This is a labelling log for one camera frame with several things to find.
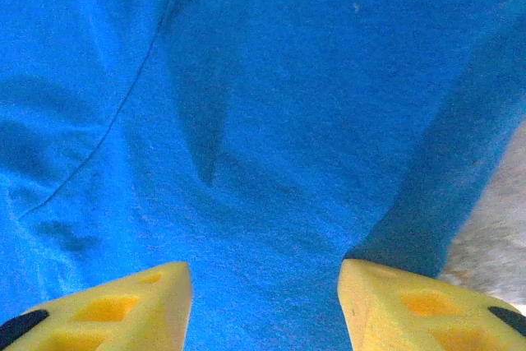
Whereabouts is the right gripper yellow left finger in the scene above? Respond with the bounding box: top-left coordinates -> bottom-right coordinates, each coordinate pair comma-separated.
0,261 -> 193,351

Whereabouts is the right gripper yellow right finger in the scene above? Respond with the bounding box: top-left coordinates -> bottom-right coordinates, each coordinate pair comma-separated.
337,258 -> 526,351

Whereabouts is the blue t-shirt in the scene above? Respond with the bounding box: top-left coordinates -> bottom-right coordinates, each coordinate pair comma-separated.
0,0 -> 526,351

